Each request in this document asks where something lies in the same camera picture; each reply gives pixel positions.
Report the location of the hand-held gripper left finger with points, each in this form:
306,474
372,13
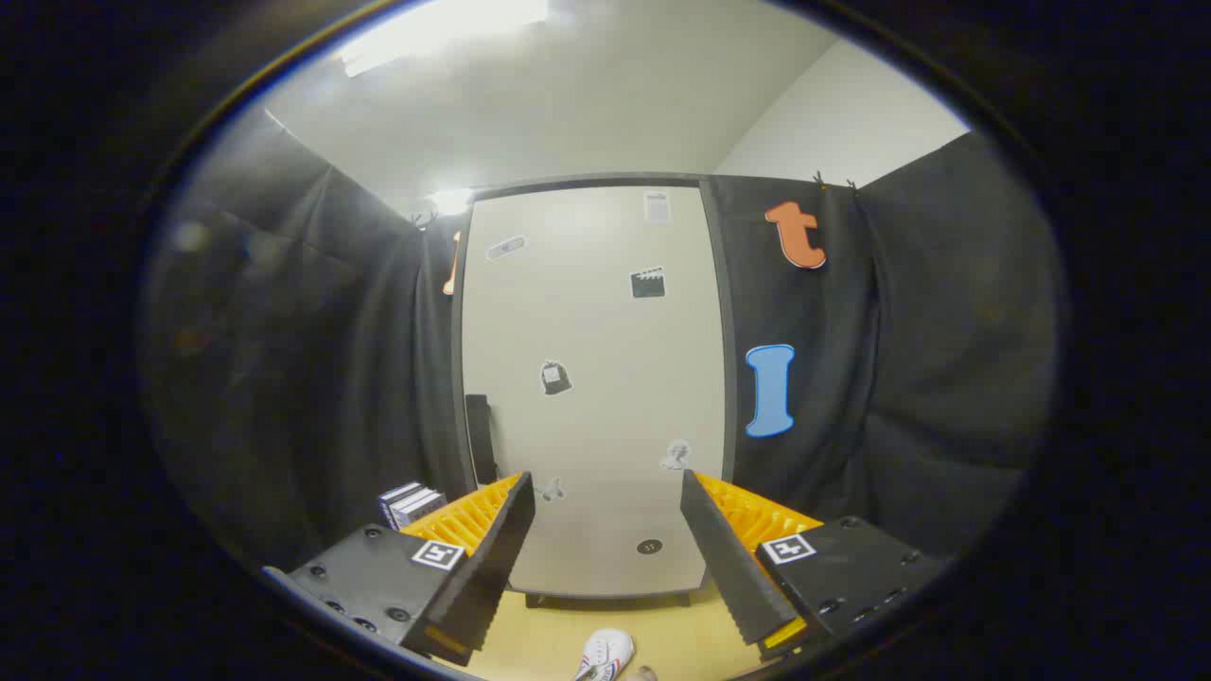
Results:
501,553

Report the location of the blue cover book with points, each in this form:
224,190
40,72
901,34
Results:
397,496

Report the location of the white shoe with striped side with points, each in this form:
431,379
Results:
605,651

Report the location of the grey shoe cabinet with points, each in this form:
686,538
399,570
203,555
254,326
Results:
714,284

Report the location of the black backdrop cloth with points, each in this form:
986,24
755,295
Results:
284,331

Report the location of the grey cover book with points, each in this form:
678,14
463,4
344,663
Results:
421,506

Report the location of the ceiling light panel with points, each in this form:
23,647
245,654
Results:
445,28

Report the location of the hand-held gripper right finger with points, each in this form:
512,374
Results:
724,558

